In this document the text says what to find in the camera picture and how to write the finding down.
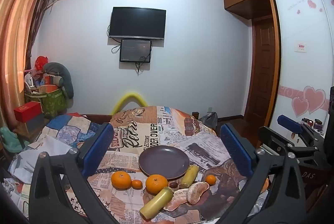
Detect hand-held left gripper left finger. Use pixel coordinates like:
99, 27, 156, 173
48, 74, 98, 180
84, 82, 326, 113
29, 123, 123, 224

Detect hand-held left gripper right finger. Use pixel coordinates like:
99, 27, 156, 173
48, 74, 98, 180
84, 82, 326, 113
218, 123, 307, 224

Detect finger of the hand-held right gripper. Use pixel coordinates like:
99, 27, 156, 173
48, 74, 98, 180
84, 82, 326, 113
258, 126, 325, 162
277, 115, 324, 147

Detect large orange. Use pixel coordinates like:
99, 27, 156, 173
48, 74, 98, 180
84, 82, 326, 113
111, 171, 132, 190
145, 174, 169, 194

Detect yellow banana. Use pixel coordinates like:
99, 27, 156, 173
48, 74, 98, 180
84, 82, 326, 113
139, 187, 174, 220
179, 165, 199, 188

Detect peeled orange piece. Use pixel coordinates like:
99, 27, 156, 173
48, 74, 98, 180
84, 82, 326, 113
186, 182, 210, 205
163, 188, 190, 212

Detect dark purple plate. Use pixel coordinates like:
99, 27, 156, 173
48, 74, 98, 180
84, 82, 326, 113
138, 146, 190, 180

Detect small dark jars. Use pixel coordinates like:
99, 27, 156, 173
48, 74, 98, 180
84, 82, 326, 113
302, 117, 324, 133

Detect blue patchwork quilt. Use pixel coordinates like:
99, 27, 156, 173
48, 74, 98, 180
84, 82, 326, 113
8, 112, 115, 188

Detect dark bag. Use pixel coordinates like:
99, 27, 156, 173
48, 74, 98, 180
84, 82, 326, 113
199, 112, 219, 135

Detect newspaper print blanket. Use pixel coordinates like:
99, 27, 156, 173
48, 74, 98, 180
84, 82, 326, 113
65, 105, 269, 224

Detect white heart-printed wardrobe door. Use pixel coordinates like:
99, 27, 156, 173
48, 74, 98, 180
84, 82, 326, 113
269, 0, 334, 136

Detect brown wooden door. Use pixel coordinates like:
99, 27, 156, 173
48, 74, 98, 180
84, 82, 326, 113
244, 16, 277, 123

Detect green box of clutter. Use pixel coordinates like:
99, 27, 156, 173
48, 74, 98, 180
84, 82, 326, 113
25, 88, 67, 118

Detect orange box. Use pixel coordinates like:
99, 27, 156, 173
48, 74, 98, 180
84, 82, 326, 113
39, 84, 58, 94

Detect grey plush toy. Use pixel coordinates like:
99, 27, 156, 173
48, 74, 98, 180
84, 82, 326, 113
43, 62, 74, 99

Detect red box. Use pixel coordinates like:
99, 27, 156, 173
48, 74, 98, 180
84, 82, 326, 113
14, 102, 43, 122

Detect white small fan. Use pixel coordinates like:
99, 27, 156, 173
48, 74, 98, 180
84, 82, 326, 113
24, 74, 36, 89

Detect red artificial flower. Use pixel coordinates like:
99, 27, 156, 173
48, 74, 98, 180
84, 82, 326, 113
35, 56, 50, 72

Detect orange brown curtain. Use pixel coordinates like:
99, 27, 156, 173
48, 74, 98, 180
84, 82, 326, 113
0, 0, 57, 122

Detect small black wall monitor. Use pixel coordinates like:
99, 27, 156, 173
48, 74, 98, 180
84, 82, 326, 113
119, 39, 152, 63

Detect black wall television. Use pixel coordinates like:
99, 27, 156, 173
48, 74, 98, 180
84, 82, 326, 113
108, 7, 167, 40

